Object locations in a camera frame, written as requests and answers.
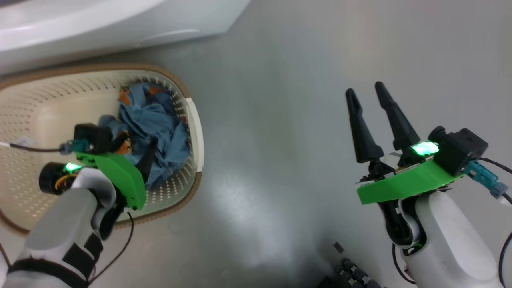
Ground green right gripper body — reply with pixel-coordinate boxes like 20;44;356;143
357;141;465;205

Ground cream perforated laundry basket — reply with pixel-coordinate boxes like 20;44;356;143
0;63;204;236

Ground thin black cable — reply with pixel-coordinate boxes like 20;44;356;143
88;212;134;285
392;244;416;285
498;231;512;288
478;157;512;174

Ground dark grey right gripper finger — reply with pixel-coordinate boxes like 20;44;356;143
346;88;385;164
374;81;421;152

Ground blue denim garment orange patches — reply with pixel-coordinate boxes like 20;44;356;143
98;82;192;192

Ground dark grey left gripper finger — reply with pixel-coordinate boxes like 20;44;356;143
138;137;159;183
113;131;131;154

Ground black cable teal connector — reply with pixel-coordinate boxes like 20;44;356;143
465;160;512;206
0;139;86;154

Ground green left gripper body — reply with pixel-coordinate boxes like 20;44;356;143
39;152;147;211

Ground white front-load washing machine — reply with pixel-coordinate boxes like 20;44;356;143
0;0;252;74

